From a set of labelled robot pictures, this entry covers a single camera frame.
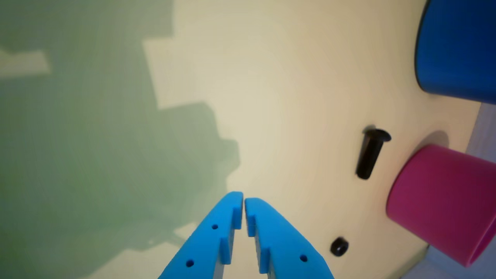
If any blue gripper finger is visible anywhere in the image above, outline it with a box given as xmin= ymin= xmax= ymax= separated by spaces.
xmin=158 ymin=191 xmax=244 ymax=279
xmin=244 ymin=197 xmax=334 ymax=279

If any black bolt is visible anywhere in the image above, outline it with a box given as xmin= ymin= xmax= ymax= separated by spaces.
xmin=356 ymin=129 xmax=392 ymax=180

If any pink round box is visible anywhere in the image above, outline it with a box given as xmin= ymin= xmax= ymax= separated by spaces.
xmin=386 ymin=144 xmax=496 ymax=268

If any blue round box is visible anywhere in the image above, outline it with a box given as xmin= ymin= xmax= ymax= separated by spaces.
xmin=415 ymin=0 xmax=496 ymax=104

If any black nut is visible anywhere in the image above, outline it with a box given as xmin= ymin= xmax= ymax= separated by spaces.
xmin=330 ymin=237 xmax=349 ymax=257

